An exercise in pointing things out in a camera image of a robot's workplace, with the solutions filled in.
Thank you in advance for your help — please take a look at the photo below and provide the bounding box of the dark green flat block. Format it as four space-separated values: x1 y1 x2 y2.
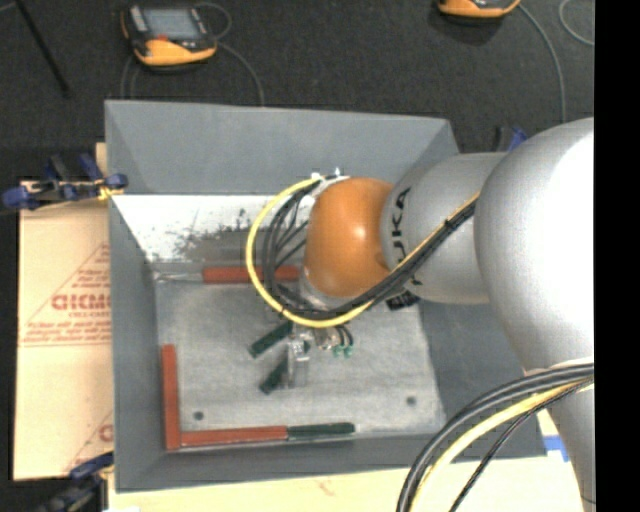
286 422 357 442
258 356 291 395
247 320 295 359

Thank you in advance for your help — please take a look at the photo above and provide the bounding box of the red-brown flat block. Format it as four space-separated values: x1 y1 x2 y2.
201 265 302 285
160 343 183 452
179 425 290 448

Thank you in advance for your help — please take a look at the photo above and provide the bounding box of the grey metal bin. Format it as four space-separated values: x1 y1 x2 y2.
103 99 547 492

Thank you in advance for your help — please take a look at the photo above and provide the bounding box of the brown cardboard board, red print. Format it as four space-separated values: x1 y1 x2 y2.
12 142 117 482

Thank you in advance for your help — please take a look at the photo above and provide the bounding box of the black cylinder on white bracket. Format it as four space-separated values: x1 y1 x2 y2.
386 291 420 312

